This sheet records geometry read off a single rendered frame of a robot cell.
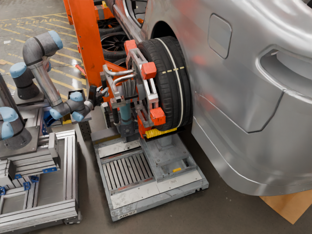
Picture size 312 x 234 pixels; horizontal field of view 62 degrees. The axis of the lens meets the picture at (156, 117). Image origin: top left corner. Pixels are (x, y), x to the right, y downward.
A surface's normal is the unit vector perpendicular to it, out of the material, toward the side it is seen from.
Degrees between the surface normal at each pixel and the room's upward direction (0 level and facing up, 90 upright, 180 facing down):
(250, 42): 90
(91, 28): 90
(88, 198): 0
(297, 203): 1
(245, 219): 0
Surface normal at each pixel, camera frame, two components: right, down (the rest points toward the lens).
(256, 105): -0.84, 0.38
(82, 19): 0.35, 0.61
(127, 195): -0.04, -0.75
